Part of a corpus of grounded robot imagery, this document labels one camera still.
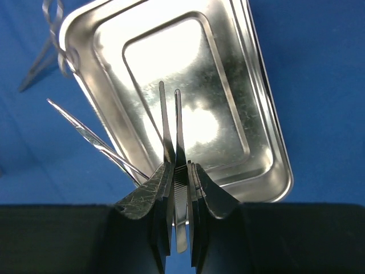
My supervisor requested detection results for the blue surgical drape cloth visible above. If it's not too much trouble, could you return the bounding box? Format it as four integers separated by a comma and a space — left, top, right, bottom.
0, 0, 365, 274

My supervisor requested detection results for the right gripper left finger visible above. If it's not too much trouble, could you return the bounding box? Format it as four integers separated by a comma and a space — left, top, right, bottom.
115, 163, 174, 273

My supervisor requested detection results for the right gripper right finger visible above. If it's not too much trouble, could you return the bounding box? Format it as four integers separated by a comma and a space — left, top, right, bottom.
187, 161, 239, 273

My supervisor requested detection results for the steel instrument tray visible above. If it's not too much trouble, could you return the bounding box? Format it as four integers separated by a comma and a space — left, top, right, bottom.
59, 1, 293, 202

